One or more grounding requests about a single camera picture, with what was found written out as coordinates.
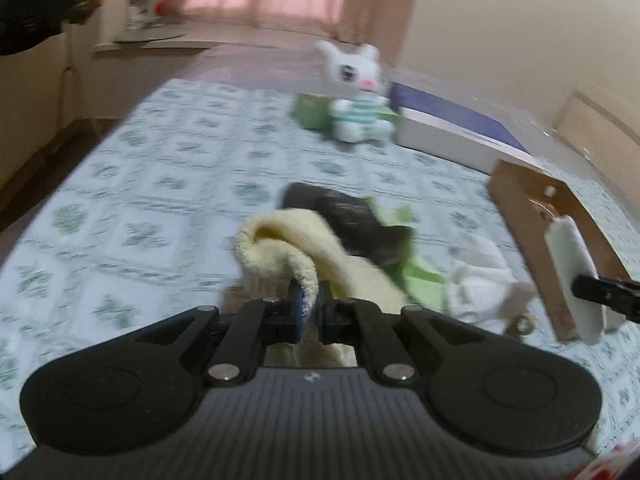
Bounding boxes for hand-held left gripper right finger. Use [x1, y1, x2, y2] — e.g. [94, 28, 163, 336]
[317, 280, 501, 386]

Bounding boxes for yellow towel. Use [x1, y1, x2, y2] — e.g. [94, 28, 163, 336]
[234, 207, 406, 366]

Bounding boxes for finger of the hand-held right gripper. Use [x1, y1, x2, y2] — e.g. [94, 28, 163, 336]
[571, 274, 640, 326]

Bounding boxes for white fabric pouch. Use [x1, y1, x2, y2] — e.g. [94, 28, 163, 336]
[542, 214, 618, 346]

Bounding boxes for blue and white box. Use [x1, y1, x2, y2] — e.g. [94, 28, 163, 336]
[387, 81, 543, 176]

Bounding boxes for small wooden ring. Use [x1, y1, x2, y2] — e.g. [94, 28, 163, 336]
[510, 310, 537, 339]

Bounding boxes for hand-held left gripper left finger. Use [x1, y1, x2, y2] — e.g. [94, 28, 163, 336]
[134, 280, 308, 386]

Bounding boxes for wooden headboard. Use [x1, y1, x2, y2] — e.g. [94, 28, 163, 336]
[550, 80, 640, 196]

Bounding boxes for black jacket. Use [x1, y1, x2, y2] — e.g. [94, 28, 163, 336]
[0, 0, 106, 56]

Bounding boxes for light green cloth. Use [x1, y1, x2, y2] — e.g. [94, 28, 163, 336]
[367, 197, 446, 306]

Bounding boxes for green carton box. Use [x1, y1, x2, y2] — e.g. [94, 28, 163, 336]
[292, 91, 401, 133]

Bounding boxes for floral printed tablecloth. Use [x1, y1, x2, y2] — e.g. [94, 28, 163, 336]
[0, 77, 640, 461]

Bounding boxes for white bunny plush toy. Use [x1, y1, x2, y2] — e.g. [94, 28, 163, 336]
[314, 40, 396, 143]

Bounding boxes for brown cardboard box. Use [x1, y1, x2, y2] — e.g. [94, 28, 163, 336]
[487, 159, 631, 342]

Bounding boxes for red and white printed cloth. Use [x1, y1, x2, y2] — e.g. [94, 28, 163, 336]
[570, 442, 640, 480]

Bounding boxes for dark grey embroidered sock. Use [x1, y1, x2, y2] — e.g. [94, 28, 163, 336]
[282, 182, 416, 261]

